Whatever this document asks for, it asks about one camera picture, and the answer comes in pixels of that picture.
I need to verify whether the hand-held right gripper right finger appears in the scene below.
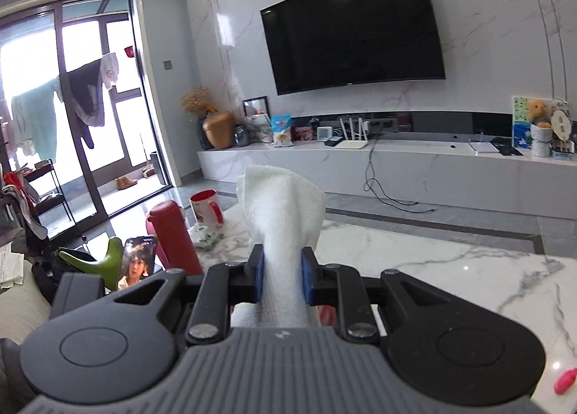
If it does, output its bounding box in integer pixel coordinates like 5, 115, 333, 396
301, 246, 461, 345

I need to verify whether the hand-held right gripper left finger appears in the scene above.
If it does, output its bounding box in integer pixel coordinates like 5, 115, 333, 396
108, 244, 265, 345

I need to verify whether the white cloth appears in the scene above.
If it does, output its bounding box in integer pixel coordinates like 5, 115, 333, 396
231, 164, 327, 330

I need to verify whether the black bag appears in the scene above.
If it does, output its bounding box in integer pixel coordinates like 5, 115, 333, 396
31, 248, 93, 304

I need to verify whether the green plastic object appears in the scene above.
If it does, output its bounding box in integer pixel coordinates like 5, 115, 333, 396
58, 236, 124, 283

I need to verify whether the beige cushion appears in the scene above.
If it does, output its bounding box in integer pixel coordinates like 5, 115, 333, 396
0, 260, 52, 345

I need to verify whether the clear plastic food box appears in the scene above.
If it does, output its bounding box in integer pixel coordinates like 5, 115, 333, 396
188, 224, 226, 253

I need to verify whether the smartphone with lit screen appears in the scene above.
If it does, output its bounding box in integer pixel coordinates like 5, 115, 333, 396
117, 235, 158, 293

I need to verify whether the stack of papers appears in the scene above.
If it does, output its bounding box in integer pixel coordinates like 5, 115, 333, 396
0, 251, 24, 291

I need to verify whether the red and white mug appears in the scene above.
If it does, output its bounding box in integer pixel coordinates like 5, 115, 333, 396
189, 190, 225, 231

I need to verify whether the black metal shelf rack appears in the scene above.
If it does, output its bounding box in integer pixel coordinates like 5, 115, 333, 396
18, 161, 76, 241

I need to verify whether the red thermos bottle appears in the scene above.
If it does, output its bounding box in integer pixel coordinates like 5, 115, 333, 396
145, 200, 204, 277

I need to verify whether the white wifi router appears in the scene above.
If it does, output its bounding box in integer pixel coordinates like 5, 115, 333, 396
335, 117, 370, 150

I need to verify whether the dark glass vase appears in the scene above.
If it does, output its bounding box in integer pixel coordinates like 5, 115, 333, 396
197, 118, 213, 151

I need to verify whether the blue snack bag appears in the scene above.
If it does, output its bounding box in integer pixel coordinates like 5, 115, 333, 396
270, 114, 294, 148

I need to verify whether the gold round vase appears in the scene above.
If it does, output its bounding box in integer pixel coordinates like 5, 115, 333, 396
201, 111, 235, 150

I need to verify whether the white marble television cabinet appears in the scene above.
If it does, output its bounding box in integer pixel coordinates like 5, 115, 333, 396
197, 138, 577, 222

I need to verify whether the teal hanging garment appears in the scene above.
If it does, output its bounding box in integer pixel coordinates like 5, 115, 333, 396
10, 80, 60, 159

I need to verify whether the sliding glass door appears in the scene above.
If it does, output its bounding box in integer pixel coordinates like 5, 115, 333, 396
0, 0, 174, 235

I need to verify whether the dried flower bunch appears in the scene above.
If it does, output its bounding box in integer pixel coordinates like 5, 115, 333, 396
181, 86, 218, 116

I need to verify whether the dark hanging jacket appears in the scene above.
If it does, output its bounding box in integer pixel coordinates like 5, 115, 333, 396
58, 58, 107, 150

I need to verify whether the white notebook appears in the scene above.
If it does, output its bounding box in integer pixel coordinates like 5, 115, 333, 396
468, 138, 501, 155

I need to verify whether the white hanging garment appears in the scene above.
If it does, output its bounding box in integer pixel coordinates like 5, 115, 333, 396
100, 52, 119, 91

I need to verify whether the black flat case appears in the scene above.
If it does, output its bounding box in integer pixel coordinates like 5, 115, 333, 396
490, 137, 524, 157

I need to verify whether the flower painting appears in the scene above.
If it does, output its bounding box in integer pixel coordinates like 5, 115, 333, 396
512, 95, 542, 150

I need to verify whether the white knitted basket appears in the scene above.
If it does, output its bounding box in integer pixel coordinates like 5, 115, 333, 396
530, 123, 554, 159

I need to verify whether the small pink-red bottle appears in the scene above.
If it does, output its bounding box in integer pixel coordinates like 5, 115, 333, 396
554, 368, 577, 395

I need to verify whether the brown teddy bear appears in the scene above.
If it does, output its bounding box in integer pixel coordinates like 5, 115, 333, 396
527, 99, 552, 129

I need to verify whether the black cable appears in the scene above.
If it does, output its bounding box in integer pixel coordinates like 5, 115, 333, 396
363, 137, 436, 213

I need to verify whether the black photo frame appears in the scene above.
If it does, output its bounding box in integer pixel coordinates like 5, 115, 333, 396
242, 96, 270, 120

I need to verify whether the black wall television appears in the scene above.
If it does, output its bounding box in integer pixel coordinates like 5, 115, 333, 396
260, 0, 447, 96

